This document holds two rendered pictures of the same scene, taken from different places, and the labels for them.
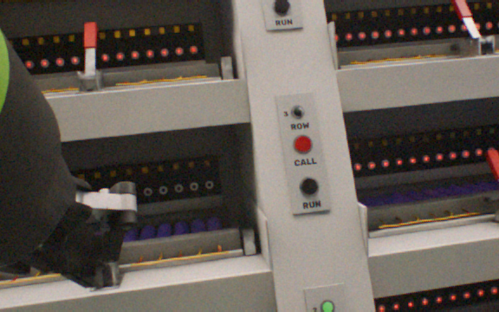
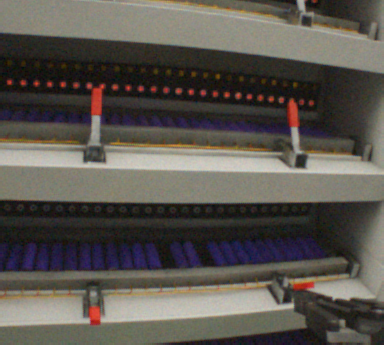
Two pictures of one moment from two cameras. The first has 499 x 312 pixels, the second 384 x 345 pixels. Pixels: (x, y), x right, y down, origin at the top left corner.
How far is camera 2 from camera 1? 0.43 m
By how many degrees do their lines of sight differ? 16
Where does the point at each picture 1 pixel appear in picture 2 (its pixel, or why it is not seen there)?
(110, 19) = (248, 58)
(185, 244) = (317, 268)
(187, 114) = (352, 193)
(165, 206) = (273, 221)
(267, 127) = not seen: outside the picture
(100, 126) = (301, 195)
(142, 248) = (293, 270)
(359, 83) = not seen: outside the picture
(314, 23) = not seen: outside the picture
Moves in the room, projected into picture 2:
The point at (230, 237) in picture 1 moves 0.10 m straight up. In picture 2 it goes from (342, 265) to (348, 205)
